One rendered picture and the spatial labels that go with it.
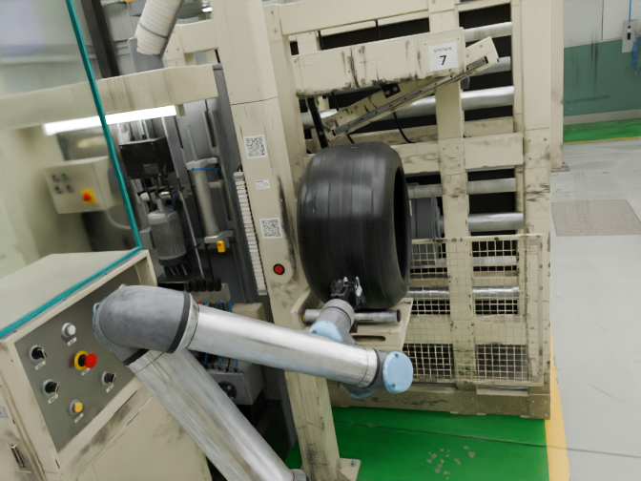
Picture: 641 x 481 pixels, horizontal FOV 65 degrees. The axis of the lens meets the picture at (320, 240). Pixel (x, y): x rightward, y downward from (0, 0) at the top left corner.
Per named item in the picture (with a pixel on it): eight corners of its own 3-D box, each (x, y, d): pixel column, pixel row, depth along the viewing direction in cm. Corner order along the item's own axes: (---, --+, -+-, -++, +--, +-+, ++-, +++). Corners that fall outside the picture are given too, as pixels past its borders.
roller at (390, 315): (306, 316, 184) (302, 324, 180) (303, 306, 181) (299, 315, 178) (402, 316, 173) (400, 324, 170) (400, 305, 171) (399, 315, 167)
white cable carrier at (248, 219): (258, 295, 191) (233, 173, 176) (263, 289, 195) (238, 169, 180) (269, 295, 190) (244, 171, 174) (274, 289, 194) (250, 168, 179)
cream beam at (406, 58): (295, 97, 185) (288, 55, 180) (314, 92, 208) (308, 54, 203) (465, 73, 167) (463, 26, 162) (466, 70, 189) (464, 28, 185)
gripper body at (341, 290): (360, 277, 144) (350, 296, 134) (362, 304, 147) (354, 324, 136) (334, 278, 147) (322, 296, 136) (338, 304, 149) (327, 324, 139)
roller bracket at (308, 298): (294, 336, 178) (289, 311, 175) (323, 286, 214) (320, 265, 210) (302, 336, 177) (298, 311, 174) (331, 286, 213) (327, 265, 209)
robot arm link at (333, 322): (319, 370, 124) (296, 339, 122) (332, 344, 135) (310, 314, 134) (349, 356, 120) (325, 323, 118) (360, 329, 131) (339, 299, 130)
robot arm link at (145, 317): (120, 269, 86) (421, 350, 115) (110, 280, 97) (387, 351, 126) (99, 336, 82) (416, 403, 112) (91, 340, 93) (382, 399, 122)
